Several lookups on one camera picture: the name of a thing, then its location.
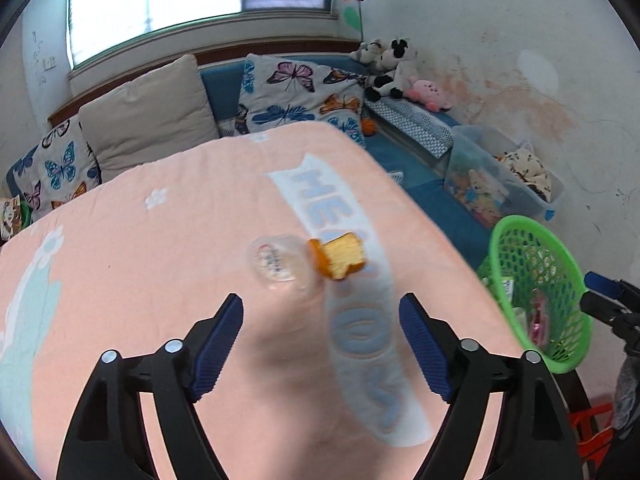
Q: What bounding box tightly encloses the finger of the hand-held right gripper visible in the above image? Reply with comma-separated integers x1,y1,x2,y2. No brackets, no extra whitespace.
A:
584,271,640,311
579,291,628,330

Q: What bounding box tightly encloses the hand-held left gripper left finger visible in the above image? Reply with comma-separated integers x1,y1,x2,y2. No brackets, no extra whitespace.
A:
56,292,245,480

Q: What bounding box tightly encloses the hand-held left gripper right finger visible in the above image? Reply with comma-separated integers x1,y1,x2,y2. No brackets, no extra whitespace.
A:
398,292,583,480

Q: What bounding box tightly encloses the green plastic basket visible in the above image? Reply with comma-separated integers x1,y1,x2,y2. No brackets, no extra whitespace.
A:
475,215,594,375

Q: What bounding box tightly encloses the small clear jelly cup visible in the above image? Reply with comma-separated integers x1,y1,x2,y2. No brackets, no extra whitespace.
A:
248,234,317,294

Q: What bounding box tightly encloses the orange bread piece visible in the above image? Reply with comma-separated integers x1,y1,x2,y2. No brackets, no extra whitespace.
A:
307,231,369,281

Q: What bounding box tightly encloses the grey cloth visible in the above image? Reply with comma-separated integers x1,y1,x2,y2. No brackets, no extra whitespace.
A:
614,355,640,428

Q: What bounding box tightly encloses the orange plastic stool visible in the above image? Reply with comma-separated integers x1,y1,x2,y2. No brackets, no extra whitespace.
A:
570,401,617,467

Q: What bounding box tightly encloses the cream spotted cloth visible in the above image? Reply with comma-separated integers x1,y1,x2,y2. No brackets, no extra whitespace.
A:
495,142,554,202

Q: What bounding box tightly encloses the clear plastic storage box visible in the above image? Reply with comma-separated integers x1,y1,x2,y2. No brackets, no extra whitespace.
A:
444,125,567,232

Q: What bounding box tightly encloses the black white patterned cloth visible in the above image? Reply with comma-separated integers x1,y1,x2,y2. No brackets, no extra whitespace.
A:
370,95,459,159

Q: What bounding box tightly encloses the colourful printed bag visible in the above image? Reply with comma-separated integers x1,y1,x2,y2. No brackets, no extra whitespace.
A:
0,197,32,241

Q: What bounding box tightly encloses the beige pillow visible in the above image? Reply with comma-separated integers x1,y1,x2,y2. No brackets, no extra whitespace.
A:
79,54,221,183

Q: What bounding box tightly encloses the white butterfly pillow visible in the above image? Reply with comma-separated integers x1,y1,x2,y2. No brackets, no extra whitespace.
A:
217,55,367,140
10,117,102,223

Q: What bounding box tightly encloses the pink plush toy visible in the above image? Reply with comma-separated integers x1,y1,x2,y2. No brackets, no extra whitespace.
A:
404,77,452,112

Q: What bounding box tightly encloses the blue sofa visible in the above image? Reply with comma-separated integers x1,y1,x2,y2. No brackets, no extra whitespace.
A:
0,52,501,261

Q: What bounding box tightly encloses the black white cow plush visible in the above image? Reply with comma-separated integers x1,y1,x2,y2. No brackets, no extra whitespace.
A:
364,38,419,102

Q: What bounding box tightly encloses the cream dog plush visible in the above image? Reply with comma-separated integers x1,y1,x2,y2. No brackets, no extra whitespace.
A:
348,39,386,65

